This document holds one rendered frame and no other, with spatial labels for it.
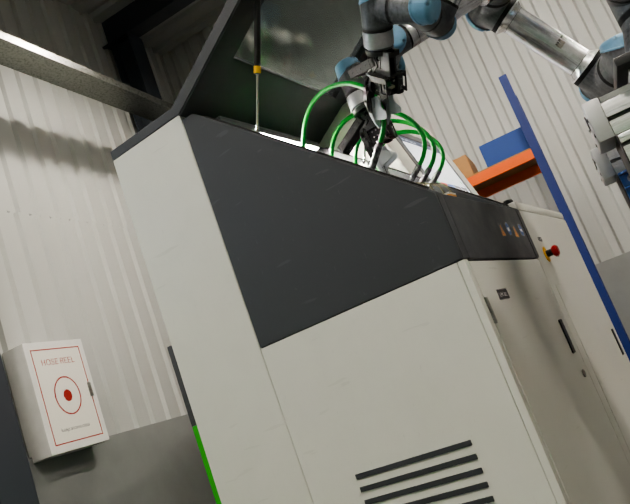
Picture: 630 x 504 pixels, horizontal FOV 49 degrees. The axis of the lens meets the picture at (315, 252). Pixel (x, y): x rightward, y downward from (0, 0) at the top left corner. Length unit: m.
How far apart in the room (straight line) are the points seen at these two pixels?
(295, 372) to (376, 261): 0.35
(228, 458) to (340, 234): 0.67
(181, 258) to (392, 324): 0.64
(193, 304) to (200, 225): 0.21
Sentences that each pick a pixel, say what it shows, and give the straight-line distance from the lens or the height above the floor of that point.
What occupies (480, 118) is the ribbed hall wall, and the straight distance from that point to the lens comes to 8.70.
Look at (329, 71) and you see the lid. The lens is 2.35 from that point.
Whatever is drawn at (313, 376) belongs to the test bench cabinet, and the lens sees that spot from 1.70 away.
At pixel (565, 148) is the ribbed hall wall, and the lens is 8.49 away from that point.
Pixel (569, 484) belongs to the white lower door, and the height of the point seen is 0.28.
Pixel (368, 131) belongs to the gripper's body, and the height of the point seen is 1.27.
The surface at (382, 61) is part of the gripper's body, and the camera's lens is 1.76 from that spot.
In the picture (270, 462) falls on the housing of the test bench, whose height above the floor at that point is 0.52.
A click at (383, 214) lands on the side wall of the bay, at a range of 1.59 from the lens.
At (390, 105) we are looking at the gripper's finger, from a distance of 1.85.
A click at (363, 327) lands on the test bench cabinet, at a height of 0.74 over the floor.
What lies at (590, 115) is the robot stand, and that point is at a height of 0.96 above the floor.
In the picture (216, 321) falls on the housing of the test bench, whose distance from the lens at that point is 1.85.
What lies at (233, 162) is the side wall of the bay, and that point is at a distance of 1.83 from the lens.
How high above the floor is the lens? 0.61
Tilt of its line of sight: 12 degrees up
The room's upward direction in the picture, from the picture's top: 20 degrees counter-clockwise
